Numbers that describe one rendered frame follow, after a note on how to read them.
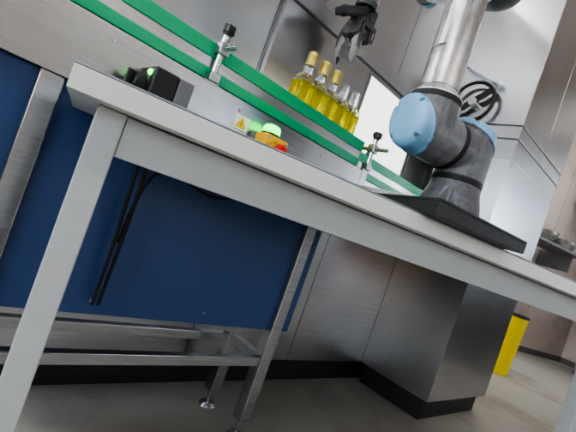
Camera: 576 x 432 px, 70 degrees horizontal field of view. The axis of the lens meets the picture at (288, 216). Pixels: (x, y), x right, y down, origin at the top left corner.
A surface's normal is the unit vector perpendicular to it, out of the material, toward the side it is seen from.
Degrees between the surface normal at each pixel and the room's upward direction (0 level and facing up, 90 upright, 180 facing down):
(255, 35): 90
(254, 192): 90
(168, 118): 90
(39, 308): 90
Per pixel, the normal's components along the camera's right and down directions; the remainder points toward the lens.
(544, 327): 0.43, 0.14
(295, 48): 0.65, 0.22
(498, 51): -0.69, -0.26
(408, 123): -0.86, -0.19
